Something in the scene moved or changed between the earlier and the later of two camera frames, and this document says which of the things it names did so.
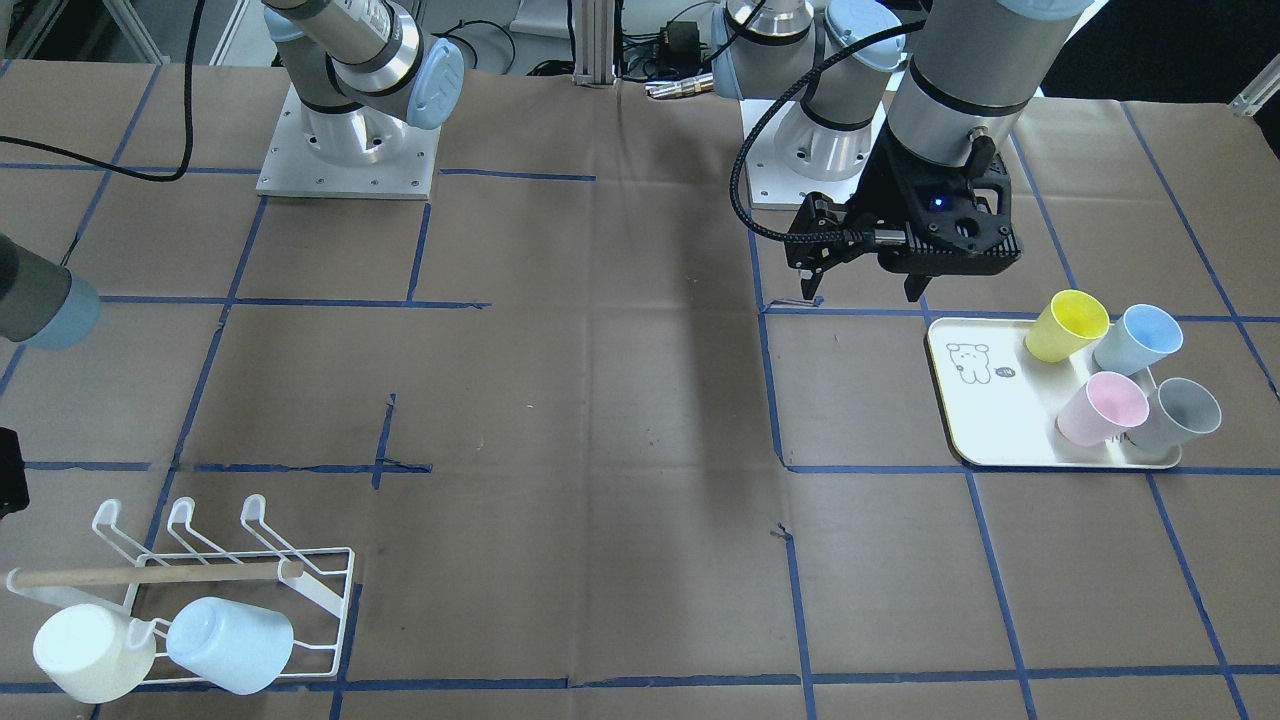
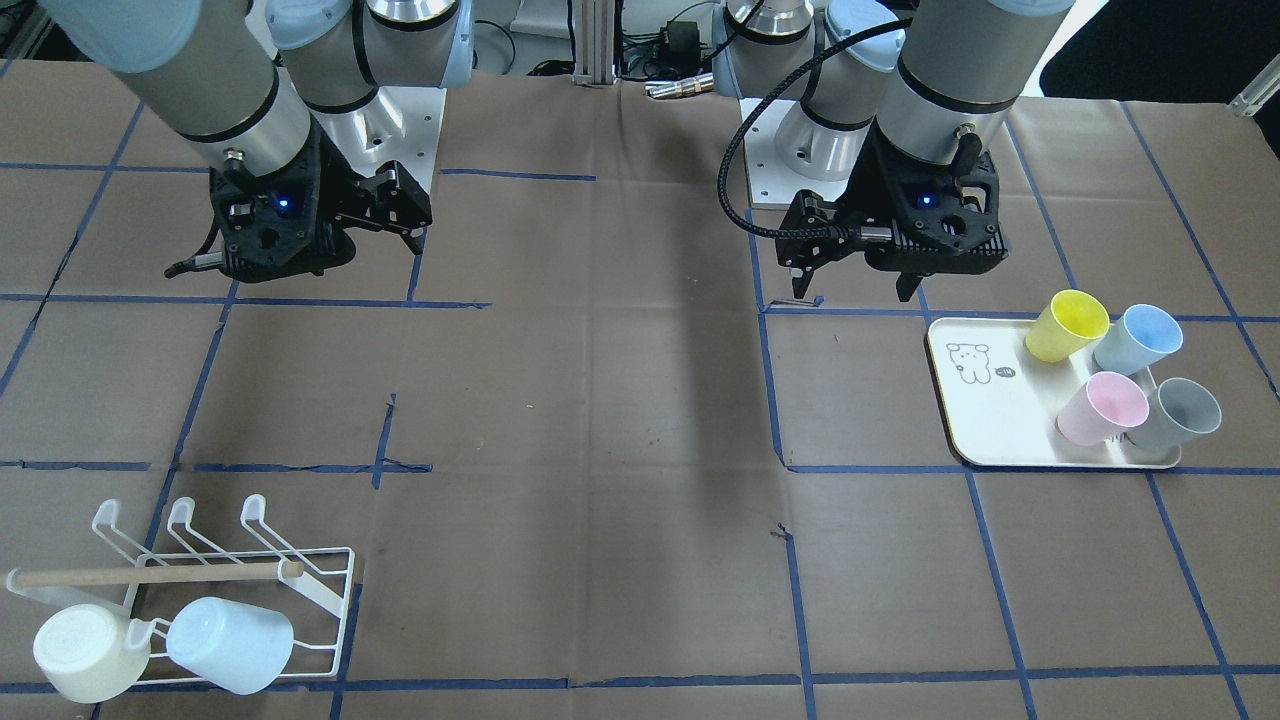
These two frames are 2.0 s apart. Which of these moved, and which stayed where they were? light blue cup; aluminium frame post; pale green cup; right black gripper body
Moved: right black gripper body
Stayed: pale green cup; light blue cup; aluminium frame post
